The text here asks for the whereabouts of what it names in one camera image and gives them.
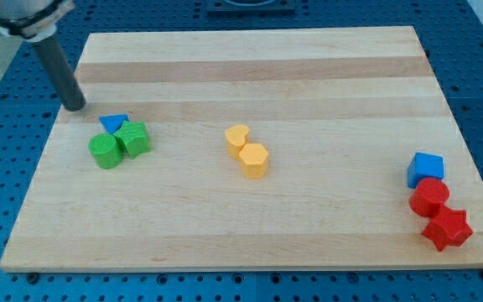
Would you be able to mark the dark square mounting plate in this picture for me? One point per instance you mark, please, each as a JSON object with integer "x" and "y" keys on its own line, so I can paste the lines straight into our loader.
{"x": 250, "y": 6}

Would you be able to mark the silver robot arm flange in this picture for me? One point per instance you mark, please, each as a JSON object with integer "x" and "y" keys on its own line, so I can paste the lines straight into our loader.
{"x": 32, "y": 20}

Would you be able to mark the green star block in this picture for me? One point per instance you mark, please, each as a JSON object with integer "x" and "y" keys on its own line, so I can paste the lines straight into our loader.
{"x": 133, "y": 138}

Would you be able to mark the light wooden board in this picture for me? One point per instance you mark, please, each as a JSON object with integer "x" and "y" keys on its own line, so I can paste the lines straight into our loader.
{"x": 341, "y": 112}

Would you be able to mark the blue cube block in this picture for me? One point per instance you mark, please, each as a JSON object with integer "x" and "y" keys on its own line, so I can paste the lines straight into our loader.
{"x": 422, "y": 166}

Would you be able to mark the red cylinder block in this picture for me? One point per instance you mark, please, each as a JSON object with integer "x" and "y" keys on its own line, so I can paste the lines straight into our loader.
{"x": 428, "y": 197}

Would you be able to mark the green cylinder block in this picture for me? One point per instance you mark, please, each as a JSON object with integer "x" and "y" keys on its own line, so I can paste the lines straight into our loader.
{"x": 105, "y": 151}

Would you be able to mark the yellow hexagon block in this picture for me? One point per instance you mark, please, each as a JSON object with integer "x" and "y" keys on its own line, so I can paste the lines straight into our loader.
{"x": 254, "y": 160}

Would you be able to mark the red star block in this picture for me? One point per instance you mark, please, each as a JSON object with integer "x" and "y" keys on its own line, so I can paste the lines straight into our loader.
{"x": 448, "y": 228}

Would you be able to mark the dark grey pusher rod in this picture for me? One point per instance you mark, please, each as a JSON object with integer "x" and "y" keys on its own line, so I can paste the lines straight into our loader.
{"x": 53, "y": 59}

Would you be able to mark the blue triangle block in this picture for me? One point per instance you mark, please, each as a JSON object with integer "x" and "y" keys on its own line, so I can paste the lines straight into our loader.
{"x": 113, "y": 123}

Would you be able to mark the yellow heart block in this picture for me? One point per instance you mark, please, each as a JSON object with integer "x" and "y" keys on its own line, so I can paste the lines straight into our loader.
{"x": 236, "y": 137}

